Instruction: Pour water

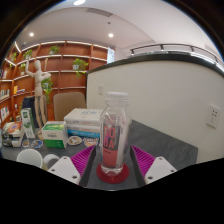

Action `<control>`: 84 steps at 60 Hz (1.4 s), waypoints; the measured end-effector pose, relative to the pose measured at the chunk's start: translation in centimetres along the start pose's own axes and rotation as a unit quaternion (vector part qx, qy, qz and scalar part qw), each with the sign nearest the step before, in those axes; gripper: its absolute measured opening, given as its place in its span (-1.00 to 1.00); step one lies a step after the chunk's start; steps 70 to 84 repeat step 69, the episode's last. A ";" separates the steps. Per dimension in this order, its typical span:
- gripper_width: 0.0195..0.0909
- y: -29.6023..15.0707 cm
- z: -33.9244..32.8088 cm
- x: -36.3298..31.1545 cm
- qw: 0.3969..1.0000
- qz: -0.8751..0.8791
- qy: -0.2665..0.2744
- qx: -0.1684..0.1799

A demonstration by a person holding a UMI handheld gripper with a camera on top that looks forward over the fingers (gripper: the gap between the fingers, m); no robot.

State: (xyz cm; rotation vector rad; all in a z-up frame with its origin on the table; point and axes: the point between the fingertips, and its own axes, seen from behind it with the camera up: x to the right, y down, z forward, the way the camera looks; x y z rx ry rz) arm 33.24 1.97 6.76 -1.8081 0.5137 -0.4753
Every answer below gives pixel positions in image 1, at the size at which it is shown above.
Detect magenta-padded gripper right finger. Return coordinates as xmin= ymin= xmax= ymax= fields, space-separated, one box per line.
xmin=129 ymin=144 xmax=178 ymax=188

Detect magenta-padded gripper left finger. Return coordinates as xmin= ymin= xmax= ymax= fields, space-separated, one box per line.
xmin=47 ymin=144 xmax=98 ymax=188

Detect clear bottle with pink label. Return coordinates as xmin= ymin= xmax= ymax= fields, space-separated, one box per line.
xmin=99 ymin=91 xmax=133 ymax=177

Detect flat round red coaster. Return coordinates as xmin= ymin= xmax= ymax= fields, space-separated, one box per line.
xmin=96 ymin=162 xmax=130 ymax=185

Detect blue white flat box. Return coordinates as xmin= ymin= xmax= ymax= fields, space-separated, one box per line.
xmin=65 ymin=123 xmax=103 ymax=139

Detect green white box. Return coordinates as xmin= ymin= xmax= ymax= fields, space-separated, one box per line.
xmin=41 ymin=120 xmax=69 ymax=149

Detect black book with white end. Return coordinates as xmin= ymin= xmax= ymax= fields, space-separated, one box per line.
xmin=1 ymin=134 xmax=25 ymax=148

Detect book with orange cover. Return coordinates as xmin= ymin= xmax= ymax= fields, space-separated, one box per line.
xmin=3 ymin=121 xmax=24 ymax=134

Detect brown wooden shelf unit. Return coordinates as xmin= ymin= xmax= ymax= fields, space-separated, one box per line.
xmin=0 ymin=39 xmax=116 ymax=134

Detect wooden artist mannequin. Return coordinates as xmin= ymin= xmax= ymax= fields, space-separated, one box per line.
xmin=24 ymin=59 xmax=52 ymax=129

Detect recessed ceiling lights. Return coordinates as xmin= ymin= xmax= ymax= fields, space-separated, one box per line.
xmin=28 ymin=31 xmax=115 ymax=39

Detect ceiling air vent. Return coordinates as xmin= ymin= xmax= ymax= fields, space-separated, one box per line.
xmin=85 ymin=7 xmax=114 ymax=18

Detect white wall socket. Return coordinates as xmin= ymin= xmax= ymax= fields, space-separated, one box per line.
xmin=206 ymin=104 xmax=222 ymax=129

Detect black ceiling track rail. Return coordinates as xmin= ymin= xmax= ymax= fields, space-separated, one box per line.
xmin=129 ymin=43 xmax=221 ymax=63

